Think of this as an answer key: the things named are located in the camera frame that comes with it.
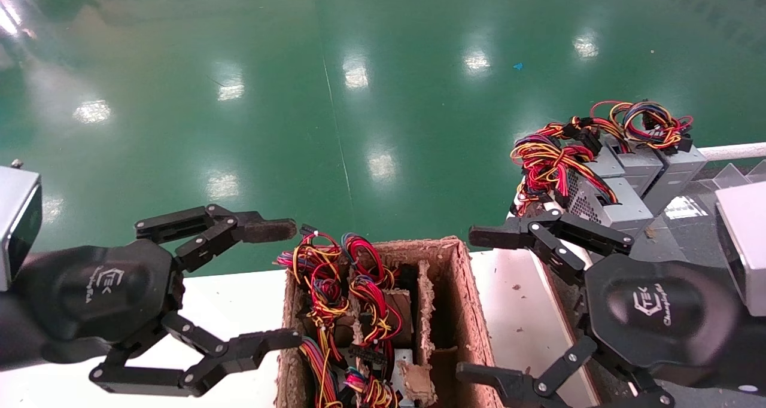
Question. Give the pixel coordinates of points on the clear acrylic divider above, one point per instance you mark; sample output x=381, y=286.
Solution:
x=731, y=177
x=759, y=171

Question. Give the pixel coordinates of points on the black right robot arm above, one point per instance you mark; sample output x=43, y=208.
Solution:
x=755, y=348

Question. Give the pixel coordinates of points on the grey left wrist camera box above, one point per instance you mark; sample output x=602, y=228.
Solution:
x=15, y=216

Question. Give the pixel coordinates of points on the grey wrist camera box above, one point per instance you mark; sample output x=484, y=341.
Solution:
x=745, y=246
x=15, y=216

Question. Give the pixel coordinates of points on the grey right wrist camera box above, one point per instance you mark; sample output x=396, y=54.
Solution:
x=745, y=246

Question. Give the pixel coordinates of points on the brown cardboard box with dividers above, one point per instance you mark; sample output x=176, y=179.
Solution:
x=473, y=312

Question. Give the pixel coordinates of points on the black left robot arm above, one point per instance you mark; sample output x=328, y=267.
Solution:
x=12, y=342

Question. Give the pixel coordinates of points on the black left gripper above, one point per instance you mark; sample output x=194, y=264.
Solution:
x=102, y=288

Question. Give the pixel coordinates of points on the black conveyor belt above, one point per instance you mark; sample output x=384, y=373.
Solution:
x=682, y=240

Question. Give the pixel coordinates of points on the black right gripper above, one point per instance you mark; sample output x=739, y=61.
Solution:
x=658, y=312

